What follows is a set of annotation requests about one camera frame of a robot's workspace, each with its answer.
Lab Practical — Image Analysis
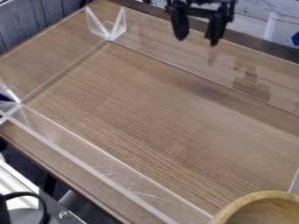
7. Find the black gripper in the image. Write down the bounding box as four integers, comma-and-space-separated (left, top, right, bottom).
164, 0, 236, 46

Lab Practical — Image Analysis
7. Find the brown wooden bowl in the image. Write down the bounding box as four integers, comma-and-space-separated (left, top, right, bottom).
210, 191, 299, 224

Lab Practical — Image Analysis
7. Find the white container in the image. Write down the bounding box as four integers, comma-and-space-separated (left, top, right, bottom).
264, 12, 299, 49

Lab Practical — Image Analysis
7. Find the blue object at edge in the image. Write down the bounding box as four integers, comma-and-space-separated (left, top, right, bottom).
291, 32, 299, 46

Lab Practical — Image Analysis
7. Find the clear acrylic tray wall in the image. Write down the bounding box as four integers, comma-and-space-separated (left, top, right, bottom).
0, 2, 299, 224

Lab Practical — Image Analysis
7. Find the grey metal bracket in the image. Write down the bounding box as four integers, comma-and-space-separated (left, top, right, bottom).
39, 191, 87, 224

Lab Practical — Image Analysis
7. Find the black cable loop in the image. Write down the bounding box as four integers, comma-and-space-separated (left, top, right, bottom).
0, 191, 51, 224

